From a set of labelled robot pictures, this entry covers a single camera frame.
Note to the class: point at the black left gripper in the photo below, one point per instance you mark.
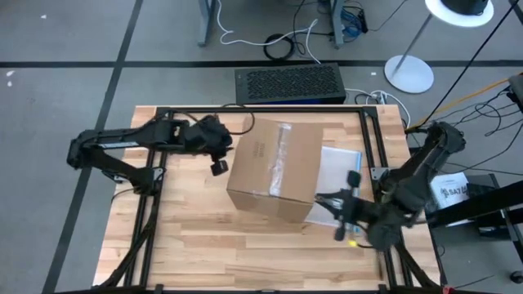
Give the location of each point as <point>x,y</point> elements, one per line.
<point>206,141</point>

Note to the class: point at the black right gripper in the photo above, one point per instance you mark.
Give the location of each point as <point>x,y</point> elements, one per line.
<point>357,212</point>

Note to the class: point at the mesh pouch with blue trim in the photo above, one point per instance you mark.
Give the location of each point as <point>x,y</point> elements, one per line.
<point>335,167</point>

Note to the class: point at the brown cardboard box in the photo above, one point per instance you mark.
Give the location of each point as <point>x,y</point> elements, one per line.
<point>261,171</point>

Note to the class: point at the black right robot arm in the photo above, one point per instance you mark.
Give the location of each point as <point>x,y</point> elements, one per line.
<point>412,179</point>

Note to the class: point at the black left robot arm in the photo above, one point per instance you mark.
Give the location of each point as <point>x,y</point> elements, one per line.
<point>122,134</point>

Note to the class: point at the small yellow tag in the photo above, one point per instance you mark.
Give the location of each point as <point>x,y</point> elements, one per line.
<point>351,243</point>

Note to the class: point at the grey mounting plate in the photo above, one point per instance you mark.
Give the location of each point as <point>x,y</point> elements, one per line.
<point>378,173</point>

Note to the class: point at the clear packing tape strip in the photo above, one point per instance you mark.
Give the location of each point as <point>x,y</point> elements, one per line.
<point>280,159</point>

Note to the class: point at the black perforated computer tower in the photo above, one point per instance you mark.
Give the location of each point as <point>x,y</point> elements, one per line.
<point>290,83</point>

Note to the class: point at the white printed box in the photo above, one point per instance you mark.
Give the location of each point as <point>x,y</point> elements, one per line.
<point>449,190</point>

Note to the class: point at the white power strip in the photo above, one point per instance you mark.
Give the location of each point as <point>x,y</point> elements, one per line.
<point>382,98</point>

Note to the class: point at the grey desk leg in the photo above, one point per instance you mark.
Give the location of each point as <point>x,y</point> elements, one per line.
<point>206,24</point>
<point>337,28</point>

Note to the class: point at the red clamp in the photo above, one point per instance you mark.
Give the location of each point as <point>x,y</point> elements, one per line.
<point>448,290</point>

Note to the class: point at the white round-base pole stand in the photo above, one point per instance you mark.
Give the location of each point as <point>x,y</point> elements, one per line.
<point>408,74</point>

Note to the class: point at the black caster wheel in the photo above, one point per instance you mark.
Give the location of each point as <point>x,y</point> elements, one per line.
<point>516,277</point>

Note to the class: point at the black power strip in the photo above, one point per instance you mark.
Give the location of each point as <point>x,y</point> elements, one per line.
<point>362,20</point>

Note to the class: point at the grey device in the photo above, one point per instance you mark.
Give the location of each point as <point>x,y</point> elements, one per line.
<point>517,92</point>

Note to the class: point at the black tower on white base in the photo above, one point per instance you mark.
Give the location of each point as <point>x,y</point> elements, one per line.
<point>466,6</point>

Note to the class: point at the black metal table frame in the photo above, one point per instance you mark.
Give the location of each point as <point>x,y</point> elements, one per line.
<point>306,109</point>

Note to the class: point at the black cart frame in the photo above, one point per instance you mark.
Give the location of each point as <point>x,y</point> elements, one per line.
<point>482,202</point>

